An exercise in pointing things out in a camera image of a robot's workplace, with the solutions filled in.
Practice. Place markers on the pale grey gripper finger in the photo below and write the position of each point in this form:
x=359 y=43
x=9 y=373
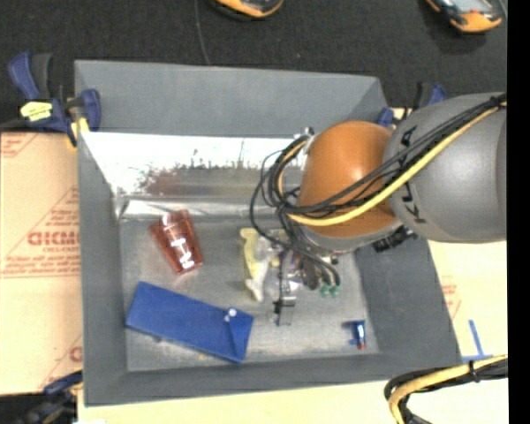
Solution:
x=276 y=308
x=288 y=311

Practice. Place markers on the clear plastic bottle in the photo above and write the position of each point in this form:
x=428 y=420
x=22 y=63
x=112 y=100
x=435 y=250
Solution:
x=267 y=254

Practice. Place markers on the pale yellow toy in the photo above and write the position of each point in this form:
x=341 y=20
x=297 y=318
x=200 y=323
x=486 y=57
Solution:
x=250 y=259

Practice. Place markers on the small blue tool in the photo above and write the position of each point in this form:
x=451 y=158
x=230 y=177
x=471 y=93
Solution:
x=358 y=334

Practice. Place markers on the blue flat box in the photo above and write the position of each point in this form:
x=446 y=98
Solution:
x=187 y=320

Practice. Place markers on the grey metal bin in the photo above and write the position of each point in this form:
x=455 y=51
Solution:
x=194 y=100

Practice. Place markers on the brown cardboard board, red print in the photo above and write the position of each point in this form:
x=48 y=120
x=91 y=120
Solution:
x=35 y=254

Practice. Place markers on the black cylinder on white bracket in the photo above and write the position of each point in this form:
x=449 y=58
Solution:
x=393 y=239

